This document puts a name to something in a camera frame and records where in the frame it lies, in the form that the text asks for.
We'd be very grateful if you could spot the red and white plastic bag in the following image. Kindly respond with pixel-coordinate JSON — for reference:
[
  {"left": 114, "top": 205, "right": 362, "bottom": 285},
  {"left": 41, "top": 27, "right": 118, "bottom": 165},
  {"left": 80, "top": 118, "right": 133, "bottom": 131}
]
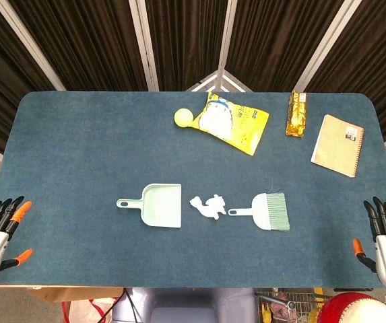
[{"left": 61, "top": 297, "right": 119, "bottom": 323}]

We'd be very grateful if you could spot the brown spiral notebook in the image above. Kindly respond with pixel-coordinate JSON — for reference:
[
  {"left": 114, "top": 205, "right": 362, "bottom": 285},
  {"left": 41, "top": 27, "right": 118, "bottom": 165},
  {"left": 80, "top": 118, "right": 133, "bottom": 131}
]
[{"left": 311, "top": 114, "right": 365, "bottom": 178}]

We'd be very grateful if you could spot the white paper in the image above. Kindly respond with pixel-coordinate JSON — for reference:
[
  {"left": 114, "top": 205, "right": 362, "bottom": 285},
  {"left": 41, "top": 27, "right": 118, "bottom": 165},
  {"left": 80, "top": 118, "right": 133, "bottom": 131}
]
[{"left": 189, "top": 193, "right": 226, "bottom": 221}]

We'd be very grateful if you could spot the black torso cable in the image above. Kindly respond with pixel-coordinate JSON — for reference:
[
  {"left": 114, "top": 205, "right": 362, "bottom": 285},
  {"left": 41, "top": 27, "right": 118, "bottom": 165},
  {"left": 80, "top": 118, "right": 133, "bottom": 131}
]
[{"left": 98, "top": 287, "right": 137, "bottom": 323}]

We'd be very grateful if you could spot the blue felt table mat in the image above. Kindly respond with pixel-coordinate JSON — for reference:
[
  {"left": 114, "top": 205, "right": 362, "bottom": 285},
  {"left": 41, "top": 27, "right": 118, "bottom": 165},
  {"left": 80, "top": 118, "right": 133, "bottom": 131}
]
[{"left": 0, "top": 91, "right": 386, "bottom": 289}]

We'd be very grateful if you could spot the metal wire cart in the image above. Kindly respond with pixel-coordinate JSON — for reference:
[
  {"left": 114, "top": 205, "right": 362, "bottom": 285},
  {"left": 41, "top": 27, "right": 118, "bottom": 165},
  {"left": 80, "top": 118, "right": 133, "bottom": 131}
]
[{"left": 256, "top": 288, "right": 325, "bottom": 323}]

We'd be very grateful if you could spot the mint green hand broom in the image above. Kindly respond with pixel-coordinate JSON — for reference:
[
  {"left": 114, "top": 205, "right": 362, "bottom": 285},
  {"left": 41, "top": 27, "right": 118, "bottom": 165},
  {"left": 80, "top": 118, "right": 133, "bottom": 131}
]
[{"left": 228, "top": 191, "right": 291, "bottom": 232}]

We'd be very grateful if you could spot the yellow tennis ball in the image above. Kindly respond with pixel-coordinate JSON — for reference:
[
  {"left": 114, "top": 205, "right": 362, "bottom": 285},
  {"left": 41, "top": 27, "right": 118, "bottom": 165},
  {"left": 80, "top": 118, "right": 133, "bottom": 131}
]
[{"left": 174, "top": 108, "right": 194, "bottom": 128}]

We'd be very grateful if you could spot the brown cardboard box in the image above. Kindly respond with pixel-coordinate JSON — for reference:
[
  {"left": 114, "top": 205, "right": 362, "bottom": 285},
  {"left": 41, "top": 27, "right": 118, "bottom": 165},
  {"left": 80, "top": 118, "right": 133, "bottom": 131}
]
[{"left": 27, "top": 286, "right": 123, "bottom": 303}]

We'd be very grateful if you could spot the gold foil snack pack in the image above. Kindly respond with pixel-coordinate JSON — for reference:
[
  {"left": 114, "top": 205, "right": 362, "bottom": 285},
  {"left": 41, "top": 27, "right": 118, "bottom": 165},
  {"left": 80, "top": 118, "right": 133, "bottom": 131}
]
[{"left": 285, "top": 90, "right": 309, "bottom": 137}]

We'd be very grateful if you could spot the grey robot torso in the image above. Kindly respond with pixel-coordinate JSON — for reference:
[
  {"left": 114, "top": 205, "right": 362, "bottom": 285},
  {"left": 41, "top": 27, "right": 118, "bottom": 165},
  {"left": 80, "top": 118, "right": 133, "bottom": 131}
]
[{"left": 111, "top": 287, "right": 259, "bottom": 323}]

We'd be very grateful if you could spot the mint green dustpan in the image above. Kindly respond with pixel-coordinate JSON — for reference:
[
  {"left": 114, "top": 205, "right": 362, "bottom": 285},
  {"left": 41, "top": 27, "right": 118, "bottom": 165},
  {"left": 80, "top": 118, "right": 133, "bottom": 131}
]
[{"left": 116, "top": 183, "right": 183, "bottom": 229}]

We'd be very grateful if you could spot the yellow snack bag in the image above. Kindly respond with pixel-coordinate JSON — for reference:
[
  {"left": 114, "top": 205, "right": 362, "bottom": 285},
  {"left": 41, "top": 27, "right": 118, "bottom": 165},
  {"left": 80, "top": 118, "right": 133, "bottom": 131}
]
[{"left": 191, "top": 91, "right": 270, "bottom": 157}]

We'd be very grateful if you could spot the dark brown partition screen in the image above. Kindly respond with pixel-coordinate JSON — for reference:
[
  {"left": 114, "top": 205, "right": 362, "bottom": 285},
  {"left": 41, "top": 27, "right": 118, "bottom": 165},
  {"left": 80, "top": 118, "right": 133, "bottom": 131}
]
[{"left": 0, "top": 0, "right": 386, "bottom": 162}]

